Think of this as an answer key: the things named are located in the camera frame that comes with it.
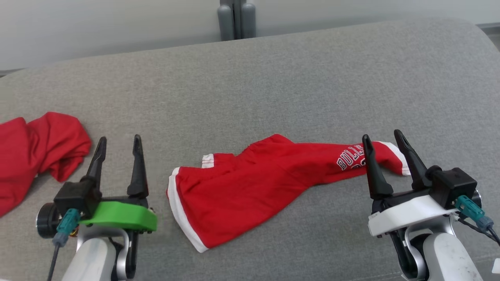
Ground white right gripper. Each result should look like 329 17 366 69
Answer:
362 129 459 237

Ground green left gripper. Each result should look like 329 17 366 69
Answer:
80 135 158 235

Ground red Bulls basketball jersey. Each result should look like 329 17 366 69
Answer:
0 112 93 217

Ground red Bulls basketball shorts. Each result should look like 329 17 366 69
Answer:
166 134 411 253

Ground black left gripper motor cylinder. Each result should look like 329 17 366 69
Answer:
36 202 61 239

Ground grey fabric sofa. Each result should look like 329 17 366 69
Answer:
0 18 500 281

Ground left cable with teal plug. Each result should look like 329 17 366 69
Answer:
47 208 81 281

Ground cable with teal plug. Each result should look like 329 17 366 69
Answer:
455 195 500 246
47 208 81 281

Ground right cable with teal plug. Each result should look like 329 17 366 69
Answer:
455 195 500 246

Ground grey upright post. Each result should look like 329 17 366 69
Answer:
217 0 257 41

